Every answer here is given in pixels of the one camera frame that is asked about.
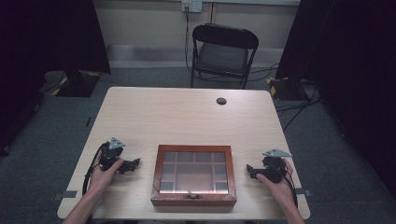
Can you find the person's right hand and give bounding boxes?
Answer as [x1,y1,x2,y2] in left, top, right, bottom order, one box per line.
[255,158,295,203]

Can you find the person's left hand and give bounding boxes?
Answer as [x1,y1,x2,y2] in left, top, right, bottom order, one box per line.
[88,152,125,197]

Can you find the dark curtain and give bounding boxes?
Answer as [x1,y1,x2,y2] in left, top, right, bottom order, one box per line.
[275,0,396,202]

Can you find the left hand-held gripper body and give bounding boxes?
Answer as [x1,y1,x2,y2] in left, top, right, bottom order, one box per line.
[98,136,127,172]

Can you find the black floor cables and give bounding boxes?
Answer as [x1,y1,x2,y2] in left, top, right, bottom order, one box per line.
[248,63,322,133]

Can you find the wooden box with glass lid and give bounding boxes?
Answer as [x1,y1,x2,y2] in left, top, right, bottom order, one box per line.
[150,144,238,208]

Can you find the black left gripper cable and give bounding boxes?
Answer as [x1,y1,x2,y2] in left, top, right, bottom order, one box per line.
[81,143,106,196]

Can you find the black wall outlet cable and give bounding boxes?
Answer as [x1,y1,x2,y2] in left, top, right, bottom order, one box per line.
[184,5,193,75]

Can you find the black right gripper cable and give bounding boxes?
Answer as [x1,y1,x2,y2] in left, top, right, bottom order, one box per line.
[270,163,299,209]

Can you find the black folding chair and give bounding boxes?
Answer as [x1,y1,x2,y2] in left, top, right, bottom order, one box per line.
[190,22,260,91]

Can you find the black stand base striped tape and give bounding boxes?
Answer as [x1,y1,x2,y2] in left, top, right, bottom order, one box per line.
[266,76,310,102]

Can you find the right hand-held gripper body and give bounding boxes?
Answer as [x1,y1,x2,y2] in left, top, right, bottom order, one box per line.
[261,147,293,184]

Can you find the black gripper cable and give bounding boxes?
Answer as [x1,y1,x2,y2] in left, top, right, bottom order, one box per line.
[270,163,299,209]
[81,143,106,196]

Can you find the grey tape strip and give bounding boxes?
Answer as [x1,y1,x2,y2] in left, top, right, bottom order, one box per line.
[51,189,78,201]
[295,188,313,198]

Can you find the white wall outlet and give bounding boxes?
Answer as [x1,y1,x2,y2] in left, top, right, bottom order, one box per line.
[181,0,204,14]

